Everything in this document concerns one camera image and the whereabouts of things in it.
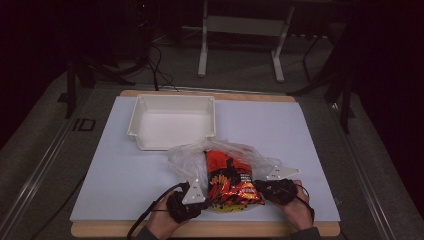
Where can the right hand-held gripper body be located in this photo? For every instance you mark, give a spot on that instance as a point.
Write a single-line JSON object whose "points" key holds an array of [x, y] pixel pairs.
{"points": [[278, 191]]}

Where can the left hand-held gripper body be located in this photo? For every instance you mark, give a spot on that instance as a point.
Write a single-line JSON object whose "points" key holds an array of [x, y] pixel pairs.
{"points": [[192, 196]]}

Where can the white metal stand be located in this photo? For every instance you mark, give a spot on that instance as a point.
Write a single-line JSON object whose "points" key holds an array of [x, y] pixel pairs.
{"points": [[245, 26]]}

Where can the person's right hand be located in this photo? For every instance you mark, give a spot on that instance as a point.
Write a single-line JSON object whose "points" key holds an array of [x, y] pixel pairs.
{"points": [[300, 213]]}

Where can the black tripod stand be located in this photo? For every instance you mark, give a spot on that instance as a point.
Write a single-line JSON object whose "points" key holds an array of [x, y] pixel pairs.
{"points": [[100, 70]]}

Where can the white table mat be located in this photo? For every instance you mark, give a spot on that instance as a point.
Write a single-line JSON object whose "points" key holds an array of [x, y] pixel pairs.
{"points": [[116, 173]]}

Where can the dark metal stand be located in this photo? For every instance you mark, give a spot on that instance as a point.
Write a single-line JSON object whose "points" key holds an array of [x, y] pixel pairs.
{"points": [[343, 96]]}

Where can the clear plastic bag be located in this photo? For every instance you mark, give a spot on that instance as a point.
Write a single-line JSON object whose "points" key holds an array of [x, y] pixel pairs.
{"points": [[186, 160]]}

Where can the red orange snack bag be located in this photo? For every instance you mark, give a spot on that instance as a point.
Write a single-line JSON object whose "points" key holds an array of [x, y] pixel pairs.
{"points": [[230, 180]]}

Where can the white plastic tray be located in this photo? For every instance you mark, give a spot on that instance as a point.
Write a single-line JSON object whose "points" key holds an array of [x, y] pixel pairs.
{"points": [[173, 130]]}

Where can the person's left hand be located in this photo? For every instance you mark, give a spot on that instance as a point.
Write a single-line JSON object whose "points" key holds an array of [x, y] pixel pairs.
{"points": [[161, 220]]}

